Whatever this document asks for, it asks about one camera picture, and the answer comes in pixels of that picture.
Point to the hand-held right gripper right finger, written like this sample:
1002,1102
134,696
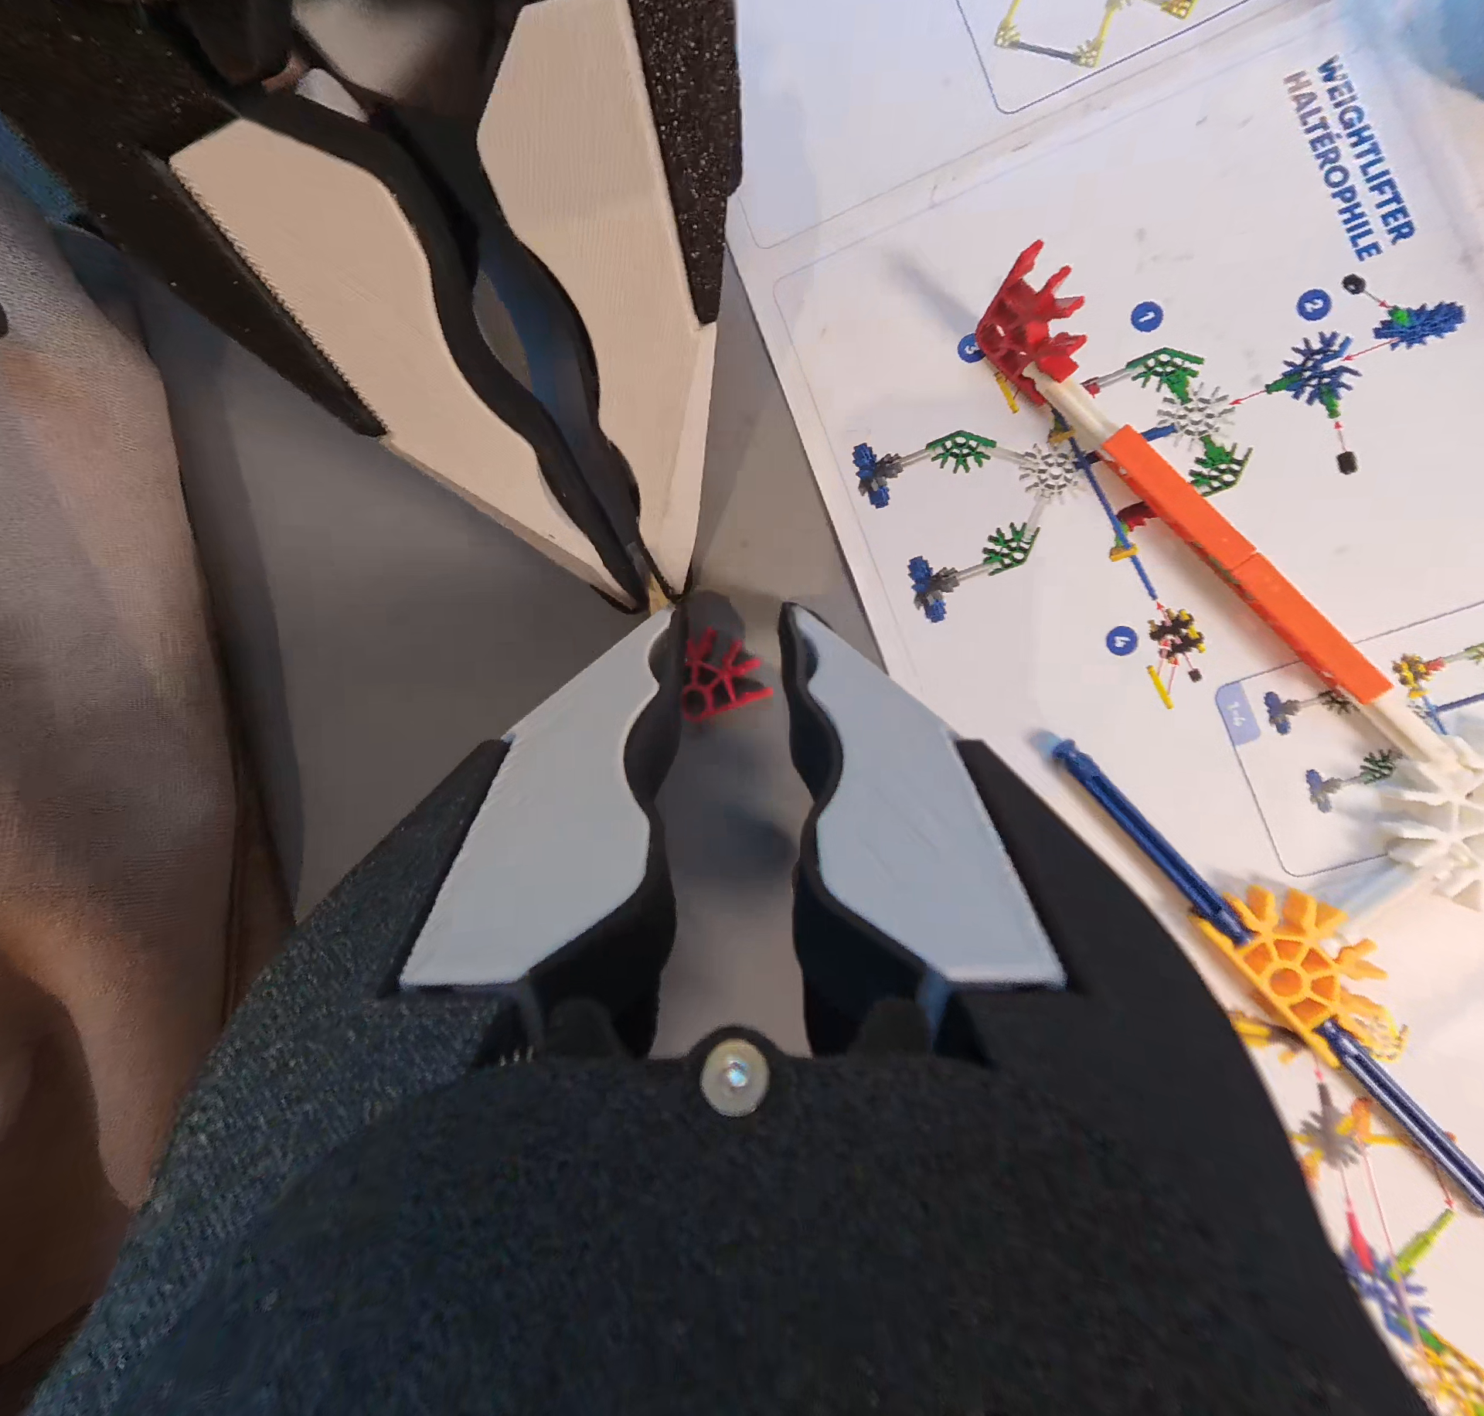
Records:
939,860

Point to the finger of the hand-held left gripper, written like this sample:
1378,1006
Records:
591,165
348,258

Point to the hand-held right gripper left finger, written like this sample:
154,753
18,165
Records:
533,860

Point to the red toy connector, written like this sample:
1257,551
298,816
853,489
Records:
719,675

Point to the colourful construction toy model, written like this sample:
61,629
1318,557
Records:
1206,541

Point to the white instruction sheet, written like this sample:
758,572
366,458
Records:
927,165

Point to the person's upper body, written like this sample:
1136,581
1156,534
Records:
93,745

